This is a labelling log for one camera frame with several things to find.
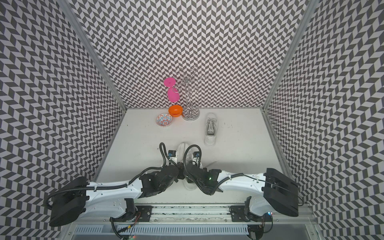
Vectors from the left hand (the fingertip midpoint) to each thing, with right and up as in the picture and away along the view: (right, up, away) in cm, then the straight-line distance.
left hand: (185, 165), depth 80 cm
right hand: (+4, -5, +1) cm, 6 cm away
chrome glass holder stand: (0, +54, +22) cm, 59 cm away
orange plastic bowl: (-11, +32, +34) cm, 48 cm away
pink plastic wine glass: (-11, +43, +21) cm, 49 cm away
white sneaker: (+1, +10, -21) cm, 23 cm away
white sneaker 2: (+15, +20, +16) cm, 30 cm away
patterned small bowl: (-19, +25, +31) cm, 44 cm away
